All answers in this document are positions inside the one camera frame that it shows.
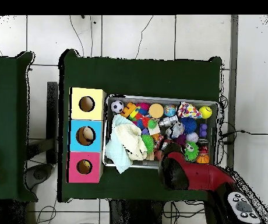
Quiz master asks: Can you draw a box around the cream muslin cloth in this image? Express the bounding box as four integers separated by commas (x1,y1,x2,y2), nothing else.
114,123,148,162

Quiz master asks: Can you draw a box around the green puffer toy with eyes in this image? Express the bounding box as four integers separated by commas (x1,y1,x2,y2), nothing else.
141,134,155,154
184,141,200,162

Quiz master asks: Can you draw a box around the mint green cloth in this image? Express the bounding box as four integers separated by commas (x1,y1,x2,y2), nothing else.
105,114,135,174

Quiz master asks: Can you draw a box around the clear plastic bottle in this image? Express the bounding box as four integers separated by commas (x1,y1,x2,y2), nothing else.
165,121,186,140

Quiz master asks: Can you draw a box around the white polka dot cloth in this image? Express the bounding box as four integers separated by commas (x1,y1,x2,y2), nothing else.
177,101,203,119

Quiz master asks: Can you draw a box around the shallow metal mesh bin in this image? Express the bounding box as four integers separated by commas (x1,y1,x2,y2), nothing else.
102,94,220,173

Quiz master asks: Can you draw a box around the wooden box with three holes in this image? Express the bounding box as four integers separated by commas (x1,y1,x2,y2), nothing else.
66,87,107,184

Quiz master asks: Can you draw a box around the small soccer ball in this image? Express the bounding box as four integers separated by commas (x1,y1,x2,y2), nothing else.
110,100,125,114

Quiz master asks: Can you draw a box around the orange foam disc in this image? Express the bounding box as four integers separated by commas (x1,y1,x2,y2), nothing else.
148,103,165,119

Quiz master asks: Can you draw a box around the multicoloured globe ball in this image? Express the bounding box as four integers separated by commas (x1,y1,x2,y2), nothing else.
163,104,177,118

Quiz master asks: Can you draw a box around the dark green table cloth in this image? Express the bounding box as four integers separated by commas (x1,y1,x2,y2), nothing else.
57,48,223,203
0,51,39,202

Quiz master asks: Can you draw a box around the small blue puffer ball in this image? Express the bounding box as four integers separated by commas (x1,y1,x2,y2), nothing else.
179,117,198,135

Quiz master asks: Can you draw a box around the small white baseball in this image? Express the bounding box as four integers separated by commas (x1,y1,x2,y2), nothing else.
185,132,199,144

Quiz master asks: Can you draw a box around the yellow smiley ball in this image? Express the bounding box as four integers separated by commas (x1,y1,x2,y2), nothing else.
199,105,213,120

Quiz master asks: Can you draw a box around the small orange basketball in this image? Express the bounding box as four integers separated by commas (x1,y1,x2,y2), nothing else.
196,154,210,165

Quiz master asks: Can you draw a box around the black upright panel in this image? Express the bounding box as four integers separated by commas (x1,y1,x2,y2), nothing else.
46,81,59,164

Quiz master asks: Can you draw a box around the grey plastic base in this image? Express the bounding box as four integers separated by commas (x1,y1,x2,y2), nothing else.
26,163,54,190

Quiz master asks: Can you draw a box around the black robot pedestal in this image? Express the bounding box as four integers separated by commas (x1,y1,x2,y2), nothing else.
109,199,165,224

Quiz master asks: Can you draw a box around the black cable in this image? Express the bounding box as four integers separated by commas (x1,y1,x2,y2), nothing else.
220,129,268,141

